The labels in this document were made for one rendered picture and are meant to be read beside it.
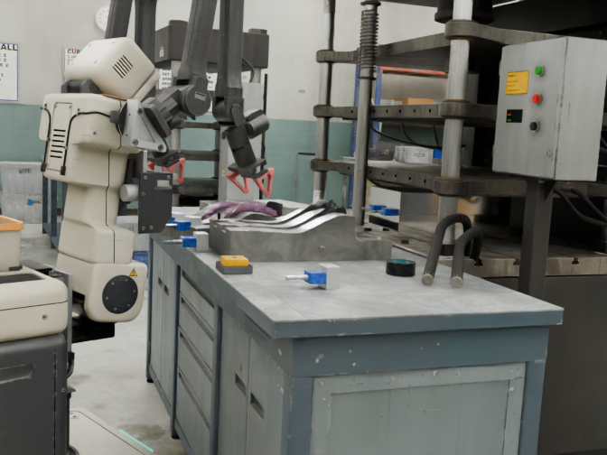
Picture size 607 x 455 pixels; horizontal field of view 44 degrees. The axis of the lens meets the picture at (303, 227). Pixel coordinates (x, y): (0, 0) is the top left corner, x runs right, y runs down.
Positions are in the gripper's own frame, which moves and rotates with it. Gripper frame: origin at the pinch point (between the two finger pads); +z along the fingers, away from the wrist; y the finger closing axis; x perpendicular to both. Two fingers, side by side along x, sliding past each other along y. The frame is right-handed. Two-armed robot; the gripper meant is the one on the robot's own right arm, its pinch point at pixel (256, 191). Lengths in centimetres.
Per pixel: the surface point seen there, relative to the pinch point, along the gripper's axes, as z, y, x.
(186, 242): 11.1, 21.3, 15.1
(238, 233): 7.9, 0.9, 9.7
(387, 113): 20, 36, -97
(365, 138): 31, 51, -95
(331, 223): 16.9, -9.9, -14.4
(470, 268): 54, -23, -53
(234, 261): 7.5, -11.4, 21.6
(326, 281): 11.9, -37.6, 15.4
